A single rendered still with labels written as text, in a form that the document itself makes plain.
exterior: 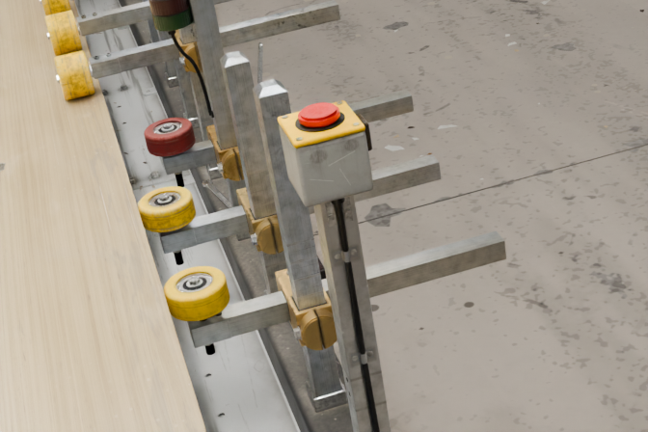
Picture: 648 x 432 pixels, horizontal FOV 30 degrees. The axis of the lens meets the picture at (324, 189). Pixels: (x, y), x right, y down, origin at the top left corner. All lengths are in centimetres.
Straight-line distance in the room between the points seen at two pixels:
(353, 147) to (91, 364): 48
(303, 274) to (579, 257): 175
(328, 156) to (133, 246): 60
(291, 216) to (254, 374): 44
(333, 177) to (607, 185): 241
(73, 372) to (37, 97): 91
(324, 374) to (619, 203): 193
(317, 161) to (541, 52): 333
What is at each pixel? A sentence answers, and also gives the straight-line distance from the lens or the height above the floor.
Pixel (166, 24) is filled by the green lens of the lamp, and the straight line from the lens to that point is 187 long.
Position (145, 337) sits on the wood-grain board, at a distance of 148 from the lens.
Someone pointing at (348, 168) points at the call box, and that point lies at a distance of 114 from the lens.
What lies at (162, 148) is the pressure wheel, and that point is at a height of 89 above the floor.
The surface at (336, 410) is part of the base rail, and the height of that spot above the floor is 70.
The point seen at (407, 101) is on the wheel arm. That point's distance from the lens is 207.
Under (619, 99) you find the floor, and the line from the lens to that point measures 402.
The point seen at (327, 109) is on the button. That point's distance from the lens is 115.
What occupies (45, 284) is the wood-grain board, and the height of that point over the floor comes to 90.
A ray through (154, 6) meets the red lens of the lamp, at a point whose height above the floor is 113.
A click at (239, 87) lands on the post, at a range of 166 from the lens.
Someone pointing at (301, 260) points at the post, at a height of 93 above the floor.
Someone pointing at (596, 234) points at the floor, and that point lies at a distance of 329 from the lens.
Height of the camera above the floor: 170
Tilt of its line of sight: 28 degrees down
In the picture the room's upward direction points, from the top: 10 degrees counter-clockwise
